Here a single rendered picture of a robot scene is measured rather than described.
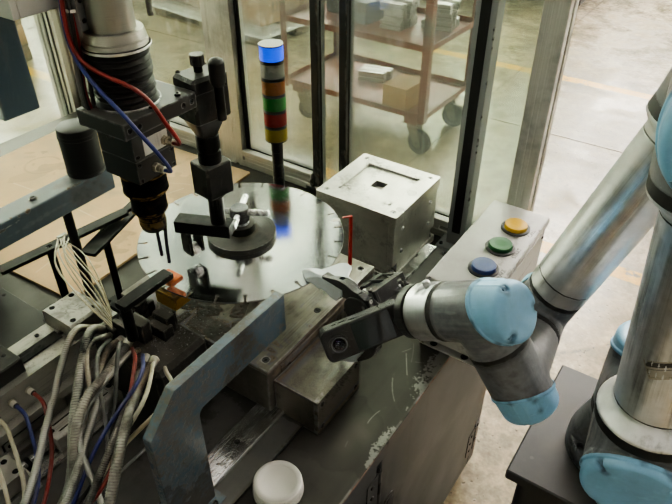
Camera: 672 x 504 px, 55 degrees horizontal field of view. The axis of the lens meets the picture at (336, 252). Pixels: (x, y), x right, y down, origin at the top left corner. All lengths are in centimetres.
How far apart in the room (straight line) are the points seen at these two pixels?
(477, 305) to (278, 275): 35
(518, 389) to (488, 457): 117
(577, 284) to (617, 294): 177
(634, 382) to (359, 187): 70
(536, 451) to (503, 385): 26
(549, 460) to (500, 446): 96
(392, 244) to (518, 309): 51
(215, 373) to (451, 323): 29
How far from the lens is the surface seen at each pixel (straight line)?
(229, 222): 95
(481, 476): 192
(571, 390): 114
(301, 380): 99
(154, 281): 94
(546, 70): 117
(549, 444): 105
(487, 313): 72
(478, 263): 108
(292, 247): 102
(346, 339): 84
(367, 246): 125
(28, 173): 178
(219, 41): 157
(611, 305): 254
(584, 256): 81
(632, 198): 76
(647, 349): 71
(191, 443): 84
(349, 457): 99
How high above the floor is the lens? 155
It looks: 37 degrees down
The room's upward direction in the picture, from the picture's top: straight up
